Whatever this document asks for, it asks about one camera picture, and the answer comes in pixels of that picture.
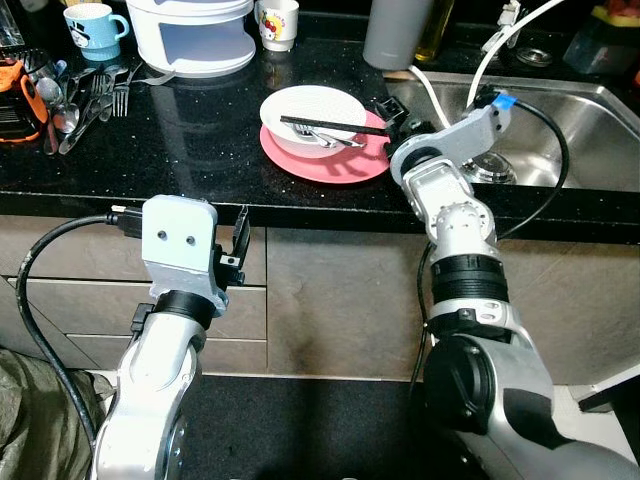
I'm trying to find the stainless steel sink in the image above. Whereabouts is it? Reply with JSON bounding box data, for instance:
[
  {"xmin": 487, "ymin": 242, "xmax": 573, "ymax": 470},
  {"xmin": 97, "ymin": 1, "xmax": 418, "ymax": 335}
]
[{"xmin": 385, "ymin": 70, "xmax": 640, "ymax": 191}]

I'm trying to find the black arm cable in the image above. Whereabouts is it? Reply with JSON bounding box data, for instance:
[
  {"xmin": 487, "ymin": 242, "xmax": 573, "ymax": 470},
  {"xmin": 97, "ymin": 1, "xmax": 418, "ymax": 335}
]
[
  {"xmin": 14, "ymin": 206, "xmax": 147, "ymax": 446},
  {"xmin": 478, "ymin": 88, "xmax": 571, "ymax": 243}
]

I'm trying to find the brown drawer front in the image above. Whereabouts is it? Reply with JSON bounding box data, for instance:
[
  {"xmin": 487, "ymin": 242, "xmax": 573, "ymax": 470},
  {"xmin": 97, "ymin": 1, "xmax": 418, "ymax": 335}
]
[
  {"xmin": 0, "ymin": 216, "xmax": 268, "ymax": 288},
  {"xmin": 8, "ymin": 280, "xmax": 269, "ymax": 343},
  {"xmin": 65, "ymin": 335, "xmax": 269, "ymax": 374}
]

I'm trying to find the steel sink strainer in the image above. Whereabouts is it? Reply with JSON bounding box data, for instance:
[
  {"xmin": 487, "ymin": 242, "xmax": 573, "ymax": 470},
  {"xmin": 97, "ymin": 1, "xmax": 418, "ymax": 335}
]
[{"xmin": 460, "ymin": 152, "xmax": 518, "ymax": 187}]

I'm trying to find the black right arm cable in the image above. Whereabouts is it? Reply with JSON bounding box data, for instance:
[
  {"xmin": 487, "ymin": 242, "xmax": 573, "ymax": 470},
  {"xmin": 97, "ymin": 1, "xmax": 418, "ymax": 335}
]
[{"xmin": 478, "ymin": 88, "xmax": 571, "ymax": 243}]

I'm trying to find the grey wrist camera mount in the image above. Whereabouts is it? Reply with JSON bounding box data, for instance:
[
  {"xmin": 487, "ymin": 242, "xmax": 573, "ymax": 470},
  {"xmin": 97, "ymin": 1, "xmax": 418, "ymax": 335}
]
[
  {"xmin": 140, "ymin": 196, "xmax": 229, "ymax": 317},
  {"xmin": 388, "ymin": 98, "xmax": 516, "ymax": 189}
]

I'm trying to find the black chopstick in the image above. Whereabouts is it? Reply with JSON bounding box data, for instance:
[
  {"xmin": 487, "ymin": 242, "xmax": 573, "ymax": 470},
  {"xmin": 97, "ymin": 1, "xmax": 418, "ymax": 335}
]
[{"xmin": 280, "ymin": 115, "xmax": 393, "ymax": 137}]

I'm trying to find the blue cartoon mug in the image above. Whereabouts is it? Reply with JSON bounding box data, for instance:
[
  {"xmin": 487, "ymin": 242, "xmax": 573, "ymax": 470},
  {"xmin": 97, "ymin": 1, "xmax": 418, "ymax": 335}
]
[{"xmin": 63, "ymin": 3, "xmax": 131, "ymax": 63}]

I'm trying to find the round steel counter cap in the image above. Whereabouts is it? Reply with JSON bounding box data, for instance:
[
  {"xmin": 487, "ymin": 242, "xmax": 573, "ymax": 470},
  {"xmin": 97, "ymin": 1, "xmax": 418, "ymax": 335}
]
[{"xmin": 515, "ymin": 45, "xmax": 556, "ymax": 69}]

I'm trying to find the yellow oil bottle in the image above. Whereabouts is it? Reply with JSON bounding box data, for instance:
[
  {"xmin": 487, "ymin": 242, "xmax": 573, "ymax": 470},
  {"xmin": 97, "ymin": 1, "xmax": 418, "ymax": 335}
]
[{"xmin": 418, "ymin": 0, "xmax": 457, "ymax": 63}]

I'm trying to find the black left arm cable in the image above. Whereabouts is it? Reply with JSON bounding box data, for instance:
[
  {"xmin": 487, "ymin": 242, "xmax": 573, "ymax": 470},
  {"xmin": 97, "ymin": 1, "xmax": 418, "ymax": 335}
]
[{"xmin": 14, "ymin": 206, "xmax": 147, "ymax": 446}]

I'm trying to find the pink plastic plate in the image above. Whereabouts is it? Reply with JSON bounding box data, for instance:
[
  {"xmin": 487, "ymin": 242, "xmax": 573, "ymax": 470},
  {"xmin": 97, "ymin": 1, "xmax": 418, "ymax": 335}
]
[{"xmin": 260, "ymin": 112, "xmax": 394, "ymax": 185}]

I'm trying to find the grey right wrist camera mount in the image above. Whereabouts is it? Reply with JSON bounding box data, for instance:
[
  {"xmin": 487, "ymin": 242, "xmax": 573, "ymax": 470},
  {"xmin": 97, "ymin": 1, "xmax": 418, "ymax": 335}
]
[{"xmin": 388, "ymin": 98, "xmax": 516, "ymax": 189}]

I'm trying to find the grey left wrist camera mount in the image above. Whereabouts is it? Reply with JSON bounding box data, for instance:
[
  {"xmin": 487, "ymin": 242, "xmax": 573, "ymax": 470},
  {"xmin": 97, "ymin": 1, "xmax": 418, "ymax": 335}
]
[{"xmin": 140, "ymin": 196, "xmax": 229, "ymax": 317}]

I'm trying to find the white hose connector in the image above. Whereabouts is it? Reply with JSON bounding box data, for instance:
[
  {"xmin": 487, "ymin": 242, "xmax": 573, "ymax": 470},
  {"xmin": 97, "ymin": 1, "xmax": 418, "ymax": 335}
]
[{"xmin": 497, "ymin": 0, "xmax": 523, "ymax": 51}]

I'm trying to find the steel spoon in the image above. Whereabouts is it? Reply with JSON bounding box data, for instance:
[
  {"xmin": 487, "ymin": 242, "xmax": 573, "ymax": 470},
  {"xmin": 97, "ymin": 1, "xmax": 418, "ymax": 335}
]
[
  {"xmin": 35, "ymin": 70, "xmax": 63, "ymax": 111},
  {"xmin": 50, "ymin": 100, "xmax": 83, "ymax": 137}
]

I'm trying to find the white tiered food container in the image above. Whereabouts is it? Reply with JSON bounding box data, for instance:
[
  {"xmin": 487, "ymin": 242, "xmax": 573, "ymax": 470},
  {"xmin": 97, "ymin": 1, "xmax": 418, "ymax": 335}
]
[{"xmin": 127, "ymin": 0, "xmax": 256, "ymax": 78}]

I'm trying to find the white printed cup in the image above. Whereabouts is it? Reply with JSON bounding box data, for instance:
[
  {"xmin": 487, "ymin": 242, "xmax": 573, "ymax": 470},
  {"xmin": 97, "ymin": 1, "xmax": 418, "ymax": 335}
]
[{"xmin": 255, "ymin": 0, "xmax": 300, "ymax": 53}]

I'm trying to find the grey thermos flask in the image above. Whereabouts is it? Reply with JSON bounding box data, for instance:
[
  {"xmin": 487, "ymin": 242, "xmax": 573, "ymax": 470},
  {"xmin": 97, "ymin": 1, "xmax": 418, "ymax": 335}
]
[{"xmin": 363, "ymin": 0, "xmax": 436, "ymax": 69}]

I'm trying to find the olive green bag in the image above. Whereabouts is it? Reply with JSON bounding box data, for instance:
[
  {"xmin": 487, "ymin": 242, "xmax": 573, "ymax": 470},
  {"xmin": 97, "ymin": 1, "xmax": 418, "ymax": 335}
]
[{"xmin": 0, "ymin": 345, "xmax": 106, "ymax": 480}]

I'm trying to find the thick white hose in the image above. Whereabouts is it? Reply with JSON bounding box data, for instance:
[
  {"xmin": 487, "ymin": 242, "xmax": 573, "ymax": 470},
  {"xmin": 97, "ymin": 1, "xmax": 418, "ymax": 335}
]
[{"xmin": 465, "ymin": 0, "xmax": 573, "ymax": 109}]

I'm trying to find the thin white tube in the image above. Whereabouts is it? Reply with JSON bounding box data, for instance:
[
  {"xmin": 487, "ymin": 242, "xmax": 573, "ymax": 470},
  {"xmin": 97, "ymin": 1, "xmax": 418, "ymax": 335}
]
[{"xmin": 410, "ymin": 65, "xmax": 451, "ymax": 129}]

